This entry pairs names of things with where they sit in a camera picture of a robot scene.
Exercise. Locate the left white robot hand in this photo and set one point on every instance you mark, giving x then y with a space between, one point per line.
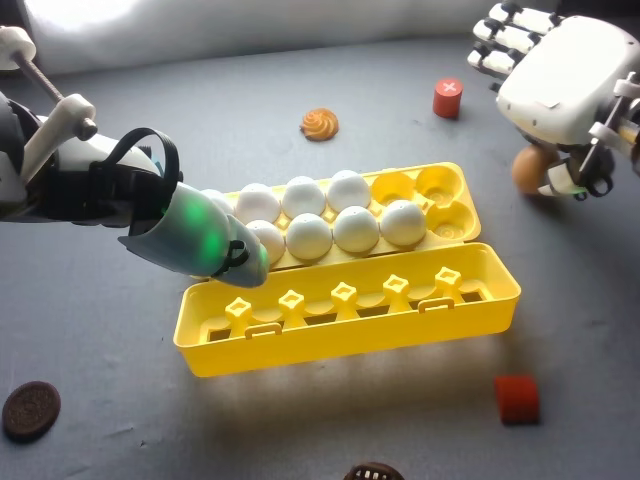
190 230

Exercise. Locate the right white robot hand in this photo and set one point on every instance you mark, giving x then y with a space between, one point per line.
560 85

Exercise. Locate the brown toy egg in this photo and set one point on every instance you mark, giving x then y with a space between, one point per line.
530 170

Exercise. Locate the yellow plastic egg box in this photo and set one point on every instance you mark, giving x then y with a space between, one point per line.
350 320

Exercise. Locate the red cylinder with white cross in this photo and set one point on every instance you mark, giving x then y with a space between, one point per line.
447 98

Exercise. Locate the grey table cloth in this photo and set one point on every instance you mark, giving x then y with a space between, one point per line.
125 125

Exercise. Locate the orange swirl toy cookie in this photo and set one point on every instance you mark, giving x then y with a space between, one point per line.
320 125

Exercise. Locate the white cloth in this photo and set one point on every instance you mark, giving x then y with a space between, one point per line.
250 25

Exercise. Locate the brown sandwich toy cookie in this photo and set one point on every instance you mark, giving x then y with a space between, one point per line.
31 410

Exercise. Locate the chocolate toy cake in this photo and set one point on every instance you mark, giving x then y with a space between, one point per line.
372 472

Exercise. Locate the red arch block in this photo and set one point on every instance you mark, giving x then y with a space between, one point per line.
517 400

